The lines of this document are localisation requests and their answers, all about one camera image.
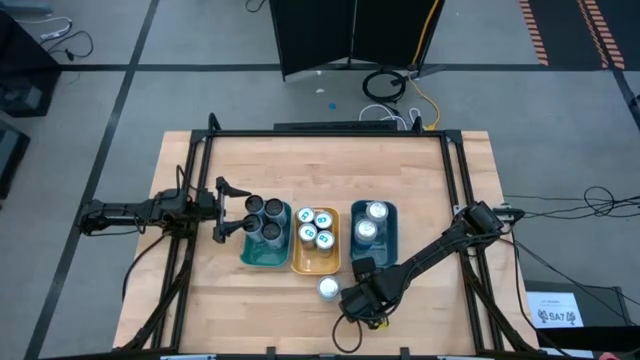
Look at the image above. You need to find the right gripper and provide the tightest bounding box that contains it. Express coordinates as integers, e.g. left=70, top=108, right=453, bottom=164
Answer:
left=338, top=272, right=404, bottom=322

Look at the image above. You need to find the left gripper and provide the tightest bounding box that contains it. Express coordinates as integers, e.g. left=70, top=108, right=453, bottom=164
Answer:
left=192, top=176, right=252, bottom=245

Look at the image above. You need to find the teal plastic bin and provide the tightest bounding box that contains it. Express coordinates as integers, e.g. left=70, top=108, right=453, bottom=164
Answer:
left=238, top=199, right=293, bottom=269

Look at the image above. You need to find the dark blue plastic bin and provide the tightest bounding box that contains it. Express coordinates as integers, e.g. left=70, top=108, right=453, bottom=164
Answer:
left=348, top=199, right=400, bottom=267

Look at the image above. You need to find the yellow plastic bin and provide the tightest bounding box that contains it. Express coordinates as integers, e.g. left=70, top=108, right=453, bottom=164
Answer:
left=290, top=206, right=343, bottom=277

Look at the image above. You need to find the long black bar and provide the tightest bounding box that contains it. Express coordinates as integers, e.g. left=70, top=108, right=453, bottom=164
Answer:
left=273, top=120, right=400, bottom=132

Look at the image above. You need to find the white paper sign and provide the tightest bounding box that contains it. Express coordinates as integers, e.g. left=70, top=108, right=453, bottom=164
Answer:
left=526, top=291, right=585, bottom=329

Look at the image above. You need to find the black folding divider screen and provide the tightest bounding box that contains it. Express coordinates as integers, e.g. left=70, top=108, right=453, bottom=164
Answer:
left=268, top=0, right=446, bottom=82

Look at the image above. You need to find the black floor box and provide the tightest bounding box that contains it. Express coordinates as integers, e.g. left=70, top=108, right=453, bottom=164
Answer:
left=0, top=118, right=31, bottom=200

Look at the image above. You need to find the black cart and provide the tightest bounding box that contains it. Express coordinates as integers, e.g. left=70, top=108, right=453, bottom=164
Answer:
left=522, top=279, right=640, bottom=354

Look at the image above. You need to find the black desk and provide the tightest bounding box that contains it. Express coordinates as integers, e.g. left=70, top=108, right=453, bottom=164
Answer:
left=0, top=7, right=64, bottom=119

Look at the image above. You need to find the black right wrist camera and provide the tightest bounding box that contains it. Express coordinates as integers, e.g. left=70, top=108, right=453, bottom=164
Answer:
left=351, top=256, right=378, bottom=282

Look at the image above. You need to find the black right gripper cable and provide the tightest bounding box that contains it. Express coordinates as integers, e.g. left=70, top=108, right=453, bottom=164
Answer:
left=331, top=313, right=364, bottom=355

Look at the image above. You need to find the black aluminium table frame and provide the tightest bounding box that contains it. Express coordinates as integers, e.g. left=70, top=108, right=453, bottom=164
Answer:
left=119, top=112, right=541, bottom=360

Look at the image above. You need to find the white floor cable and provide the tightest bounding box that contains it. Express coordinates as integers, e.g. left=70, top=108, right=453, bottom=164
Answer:
left=358, top=103, right=422, bottom=130

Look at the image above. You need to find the black coiled cable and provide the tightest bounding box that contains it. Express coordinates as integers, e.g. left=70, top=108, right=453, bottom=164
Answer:
left=361, top=68, right=407, bottom=104

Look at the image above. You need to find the black power cable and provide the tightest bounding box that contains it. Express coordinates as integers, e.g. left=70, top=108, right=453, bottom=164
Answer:
left=47, top=29, right=95, bottom=62

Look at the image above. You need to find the white power cable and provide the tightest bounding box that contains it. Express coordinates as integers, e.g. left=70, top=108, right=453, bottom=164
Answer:
left=17, top=15, right=75, bottom=42

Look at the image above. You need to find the yellow cable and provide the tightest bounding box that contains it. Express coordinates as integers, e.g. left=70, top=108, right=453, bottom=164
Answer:
left=407, top=0, right=442, bottom=131

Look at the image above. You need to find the black floor cable bundle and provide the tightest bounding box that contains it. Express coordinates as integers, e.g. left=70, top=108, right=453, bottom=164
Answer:
left=499, top=184, right=640, bottom=224

